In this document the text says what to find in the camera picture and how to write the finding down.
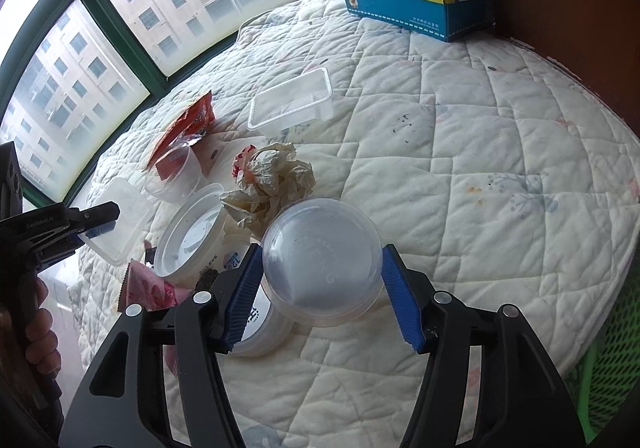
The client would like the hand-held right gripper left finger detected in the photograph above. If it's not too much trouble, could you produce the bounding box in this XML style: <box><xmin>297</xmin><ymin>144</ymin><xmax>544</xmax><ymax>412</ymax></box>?
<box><xmin>60</xmin><ymin>243</ymin><xmax>263</xmax><ymax>448</ymax></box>

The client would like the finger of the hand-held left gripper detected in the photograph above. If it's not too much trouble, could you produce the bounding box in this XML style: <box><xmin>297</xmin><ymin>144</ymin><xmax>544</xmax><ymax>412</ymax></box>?
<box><xmin>75</xmin><ymin>202</ymin><xmax>121</xmax><ymax>229</ymax></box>
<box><xmin>31</xmin><ymin>227</ymin><xmax>117</xmax><ymax>273</ymax></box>

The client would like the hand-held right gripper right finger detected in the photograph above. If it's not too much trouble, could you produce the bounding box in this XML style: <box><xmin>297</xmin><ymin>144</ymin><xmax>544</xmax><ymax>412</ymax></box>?
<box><xmin>381</xmin><ymin>244</ymin><xmax>586</xmax><ymax>448</ymax></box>

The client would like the clear rectangular plastic lid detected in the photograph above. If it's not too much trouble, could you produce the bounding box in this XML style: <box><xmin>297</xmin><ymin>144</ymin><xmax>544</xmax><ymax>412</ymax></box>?
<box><xmin>82</xmin><ymin>177</ymin><xmax>157</xmax><ymax>266</ymax></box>

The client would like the round clear plastic container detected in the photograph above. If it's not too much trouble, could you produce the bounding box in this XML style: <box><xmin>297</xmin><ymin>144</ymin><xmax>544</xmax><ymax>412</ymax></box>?
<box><xmin>261</xmin><ymin>198</ymin><xmax>385</xmax><ymax>329</ymax></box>

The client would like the pink flowered packet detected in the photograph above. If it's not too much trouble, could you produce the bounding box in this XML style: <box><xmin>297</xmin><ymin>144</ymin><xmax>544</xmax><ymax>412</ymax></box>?
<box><xmin>117</xmin><ymin>259</ymin><xmax>193</xmax><ymax>313</ymax></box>

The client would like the plastic bag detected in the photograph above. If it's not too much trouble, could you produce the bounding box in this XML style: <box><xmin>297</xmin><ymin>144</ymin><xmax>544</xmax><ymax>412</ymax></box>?
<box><xmin>220</xmin><ymin>143</ymin><xmax>317</xmax><ymax>239</ymax></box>

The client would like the green perforated plastic basket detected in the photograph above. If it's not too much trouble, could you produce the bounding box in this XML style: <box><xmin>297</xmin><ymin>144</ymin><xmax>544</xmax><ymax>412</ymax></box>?
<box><xmin>570</xmin><ymin>318</ymin><xmax>640</xmax><ymax>448</ymax></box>

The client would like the person's left hand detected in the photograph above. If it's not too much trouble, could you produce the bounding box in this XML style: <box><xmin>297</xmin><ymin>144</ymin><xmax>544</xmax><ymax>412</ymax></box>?
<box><xmin>0</xmin><ymin>278</ymin><xmax>62</xmax><ymax>379</ymax></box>

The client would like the clear plastic cup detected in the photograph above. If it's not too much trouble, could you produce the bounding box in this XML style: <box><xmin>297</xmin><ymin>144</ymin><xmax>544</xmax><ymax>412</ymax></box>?
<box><xmin>144</xmin><ymin>140</ymin><xmax>202</xmax><ymax>203</ymax></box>

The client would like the white printed plastic tub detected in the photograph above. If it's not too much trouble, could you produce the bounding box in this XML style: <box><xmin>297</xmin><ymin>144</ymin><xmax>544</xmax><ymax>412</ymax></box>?
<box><xmin>152</xmin><ymin>183</ymin><xmax>296</xmax><ymax>359</ymax></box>

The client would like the white quilted mattress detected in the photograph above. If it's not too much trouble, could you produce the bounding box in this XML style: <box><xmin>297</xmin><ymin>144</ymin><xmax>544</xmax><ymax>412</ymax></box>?
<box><xmin>67</xmin><ymin>0</ymin><xmax>640</xmax><ymax>448</ymax></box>

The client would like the red snack packet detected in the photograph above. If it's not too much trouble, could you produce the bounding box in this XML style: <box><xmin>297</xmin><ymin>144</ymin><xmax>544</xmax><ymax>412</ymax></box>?
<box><xmin>147</xmin><ymin>92</ymin><xmax>216</xmax><ymax>181</ymax></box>

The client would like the clear rectangular plastic container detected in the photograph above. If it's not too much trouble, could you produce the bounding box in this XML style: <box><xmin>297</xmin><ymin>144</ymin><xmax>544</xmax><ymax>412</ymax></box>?
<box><xmin>247</xmin><ymin>66</ymin><xmax>335</xmax><ymax>133</ymax></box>

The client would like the brown wooden headboard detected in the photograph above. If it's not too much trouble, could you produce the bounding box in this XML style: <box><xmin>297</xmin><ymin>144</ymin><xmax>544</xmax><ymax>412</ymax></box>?
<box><xmin>492</xmin><ymin>0</ymin><xmax>640</xmax><ymax>129</ymax></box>

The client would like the green window frame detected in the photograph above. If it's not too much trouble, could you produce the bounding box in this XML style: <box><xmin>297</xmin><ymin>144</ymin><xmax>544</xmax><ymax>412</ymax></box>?
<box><xmin>0</xmin><ymin>0</ymin><xmax>351</xmax><ymax>209</ymax></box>

